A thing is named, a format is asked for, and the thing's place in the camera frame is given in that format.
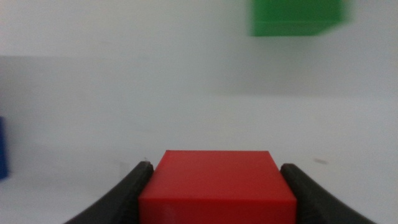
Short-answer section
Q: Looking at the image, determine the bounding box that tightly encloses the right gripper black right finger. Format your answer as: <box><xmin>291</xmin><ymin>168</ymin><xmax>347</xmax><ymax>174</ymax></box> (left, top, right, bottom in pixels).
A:
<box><xmin>280</xmin><ymin>162</ymin><xmax>377</xmax><ymax>224</ymax></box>

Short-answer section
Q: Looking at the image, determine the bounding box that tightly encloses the red cube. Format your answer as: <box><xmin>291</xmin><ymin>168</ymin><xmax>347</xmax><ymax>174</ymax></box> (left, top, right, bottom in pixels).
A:
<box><xmin>137</xmin><ymin>150</ymin><xmax>298</xmax><ymax>224</ymax></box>

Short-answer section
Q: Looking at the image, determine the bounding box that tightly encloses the blue cube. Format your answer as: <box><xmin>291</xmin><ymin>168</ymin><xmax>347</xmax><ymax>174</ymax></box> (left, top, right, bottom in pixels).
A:
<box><xmin>0</xmin><ymin>116</ymin><xmax>9</xmax><ymax>180</ymax></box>

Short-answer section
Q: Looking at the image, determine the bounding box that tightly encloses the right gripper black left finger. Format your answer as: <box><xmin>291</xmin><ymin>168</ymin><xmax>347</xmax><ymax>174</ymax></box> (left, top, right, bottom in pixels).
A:
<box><xmin>63</xmin><ymin>161</ymin><xmax>154</xmax><ymax>224</ymax></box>

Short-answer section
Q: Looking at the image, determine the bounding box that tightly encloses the green cube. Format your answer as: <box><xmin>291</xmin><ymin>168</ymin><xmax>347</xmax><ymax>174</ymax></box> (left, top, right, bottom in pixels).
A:
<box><xmin>249</xmin><ymin>0</ymin><xmax>346</xmax><ymax>37</ymax></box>

